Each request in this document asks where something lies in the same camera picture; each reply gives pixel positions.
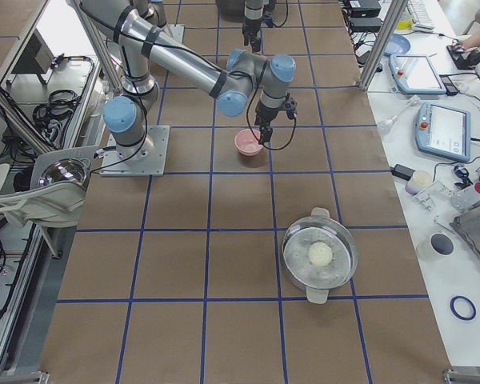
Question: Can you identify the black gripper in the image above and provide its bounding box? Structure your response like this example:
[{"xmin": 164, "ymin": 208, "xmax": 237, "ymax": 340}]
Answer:
[
  {"xmin": 255, "ymin": 90, "xmax": 286, "ymax": 145},
  {"xmin": 242, "ymin": 18, "xmax": 262, "ymax": 54}
]

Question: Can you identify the pink bowl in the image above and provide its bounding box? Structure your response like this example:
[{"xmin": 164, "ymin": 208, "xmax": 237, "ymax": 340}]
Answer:
[{"xmin": 234, "ymin": 128, "xmax": 263, "ymax": 157}]

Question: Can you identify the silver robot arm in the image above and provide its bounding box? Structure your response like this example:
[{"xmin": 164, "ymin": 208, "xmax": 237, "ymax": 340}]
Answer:
[
  {"xmin": 242, "ymin": 0, "xmax": 264, "ymax": 53},
  {"xmin": 73, "ymin": 1, "xmax": 297, "ymax": 147}
]

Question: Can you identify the light blue plate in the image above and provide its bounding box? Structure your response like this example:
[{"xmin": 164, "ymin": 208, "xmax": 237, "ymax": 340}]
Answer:
[{"xmin": 384, "ymin": 34, "xmax": 410, "ymax": 57}]

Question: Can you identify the steel mixing bowl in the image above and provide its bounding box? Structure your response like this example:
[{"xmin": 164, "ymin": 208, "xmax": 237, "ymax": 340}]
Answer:
[{"xmin": 38, "ymin": 158, "xmax": 88, "ymax": 187}]

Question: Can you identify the steel steamer pot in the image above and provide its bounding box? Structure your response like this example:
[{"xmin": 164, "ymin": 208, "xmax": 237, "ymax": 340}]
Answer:
[{"xmin": 281, "ymin": 207, "xmax": 359, "ymax": 304}]

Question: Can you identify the white steamed bun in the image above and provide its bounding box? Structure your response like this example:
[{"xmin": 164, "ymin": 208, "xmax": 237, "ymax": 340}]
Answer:
[{"xmin": 307, "ymin": 242, "xmax": 333, "ymax": 266}]

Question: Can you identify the blue teach pendant far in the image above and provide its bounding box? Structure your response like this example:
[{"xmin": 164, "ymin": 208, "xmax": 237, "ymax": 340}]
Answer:
[{"xmin": 388, "ymin": 54, "xmax": 446, "ymax": 95}]

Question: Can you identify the blue teach pendant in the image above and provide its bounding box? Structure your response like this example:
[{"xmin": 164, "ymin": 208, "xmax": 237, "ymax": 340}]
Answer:
[
  {"xmin": 388, "ymin": 54, "xmax": 446, "ymax": 95},
  {"xmin": 414, "ymin": 102, "xmax": 471, "ymax": 162}
]

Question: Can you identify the purple white cup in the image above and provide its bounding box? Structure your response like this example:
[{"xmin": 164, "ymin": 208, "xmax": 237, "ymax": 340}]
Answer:
[{"xmin": 405, "ymin": 170, "xmax": 433, "ymax": 195}]

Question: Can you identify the blue teach pendant near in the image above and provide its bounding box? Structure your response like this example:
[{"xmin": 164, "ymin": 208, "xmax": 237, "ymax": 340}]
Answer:
[{"xmin": 414, "ymin": 102, "xmax": 471, "ymax": 162}]

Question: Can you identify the white cup dark lid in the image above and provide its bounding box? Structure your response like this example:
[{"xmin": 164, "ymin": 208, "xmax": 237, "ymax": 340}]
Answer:
[{"xmin": 416, "ymin": 233, "xmax": 454, "ymax": 262}]

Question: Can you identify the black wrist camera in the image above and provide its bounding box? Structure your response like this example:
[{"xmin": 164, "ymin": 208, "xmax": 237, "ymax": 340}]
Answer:
[
  {"xmin": 282, "ymin": 93, "xmax": 298, "ymax": 120},
  {"xmin": 263, "ymin": 3, "xmax": 275, "ymax": 28}
]

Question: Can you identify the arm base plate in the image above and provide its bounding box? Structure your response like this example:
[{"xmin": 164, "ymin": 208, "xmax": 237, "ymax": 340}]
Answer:
[{"xmin": 98, "ymin": 125, "xmax": 170, "ymax": 177}]

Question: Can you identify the aluminium frame post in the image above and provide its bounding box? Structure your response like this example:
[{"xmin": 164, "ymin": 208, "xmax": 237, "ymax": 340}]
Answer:
[{"xmin": 358, "ymin": 0, "xmax": 408, "ymax": 91}]

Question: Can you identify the blue rubber ring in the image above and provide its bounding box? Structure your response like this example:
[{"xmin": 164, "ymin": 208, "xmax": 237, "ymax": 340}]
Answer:
[{"xmin": 450, "ymin": 295, "xmax": 477, "ymax": 321}]

